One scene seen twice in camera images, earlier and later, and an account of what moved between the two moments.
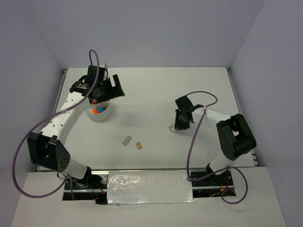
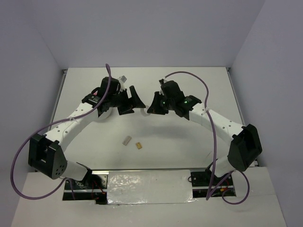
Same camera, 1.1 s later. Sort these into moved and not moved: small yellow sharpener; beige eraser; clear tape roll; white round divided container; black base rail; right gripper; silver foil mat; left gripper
Moved: clear tape roll; right gripper; left gripper
Not moved: beige eraser; silver foil mat; white round divided container; small yellow sharpener; black base rail
